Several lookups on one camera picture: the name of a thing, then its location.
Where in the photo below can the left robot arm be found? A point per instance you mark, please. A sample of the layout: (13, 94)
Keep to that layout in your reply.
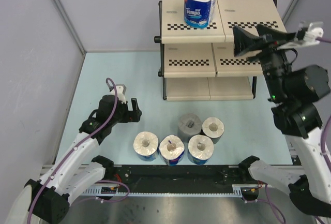
(50, 197)

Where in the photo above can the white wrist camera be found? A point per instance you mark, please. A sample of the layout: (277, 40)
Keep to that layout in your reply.
(121, 89)
(307, 35)

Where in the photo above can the Tempo dark blue paper roll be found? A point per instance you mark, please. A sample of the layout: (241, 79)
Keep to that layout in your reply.
(199, 13)

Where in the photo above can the dark blue paper roll front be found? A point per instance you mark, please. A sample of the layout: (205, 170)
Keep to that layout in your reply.
(171, 149)

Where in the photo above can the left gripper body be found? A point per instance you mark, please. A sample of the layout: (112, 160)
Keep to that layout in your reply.
(124, 115)

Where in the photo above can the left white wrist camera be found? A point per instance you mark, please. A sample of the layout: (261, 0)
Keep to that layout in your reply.
(121, 89)

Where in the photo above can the white slotted cable duct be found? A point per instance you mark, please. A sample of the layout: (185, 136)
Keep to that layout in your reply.
(231, 190)

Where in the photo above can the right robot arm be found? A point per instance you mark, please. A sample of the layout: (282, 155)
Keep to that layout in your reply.
(294, 93)

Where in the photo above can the grey paper roll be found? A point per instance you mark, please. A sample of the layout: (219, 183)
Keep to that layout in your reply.
(189, 125)

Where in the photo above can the dark green paper roll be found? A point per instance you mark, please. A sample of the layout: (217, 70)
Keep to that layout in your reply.
(213, 128)

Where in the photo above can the beige three-tier shelf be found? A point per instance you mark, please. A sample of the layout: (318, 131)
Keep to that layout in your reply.
(198, 63)

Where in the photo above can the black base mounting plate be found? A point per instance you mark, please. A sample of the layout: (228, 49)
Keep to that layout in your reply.
(218, 173)

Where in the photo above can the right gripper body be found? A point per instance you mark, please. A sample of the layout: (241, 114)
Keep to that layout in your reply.
(272, 64)

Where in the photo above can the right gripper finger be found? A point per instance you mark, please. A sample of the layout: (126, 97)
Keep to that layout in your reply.
(245, 42)
(268, 42)

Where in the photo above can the light blue paper roll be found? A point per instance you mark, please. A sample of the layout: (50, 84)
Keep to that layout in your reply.
(200, 149)
(146, 146)

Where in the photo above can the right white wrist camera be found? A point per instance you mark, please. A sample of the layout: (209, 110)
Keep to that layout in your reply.
(307, 35)

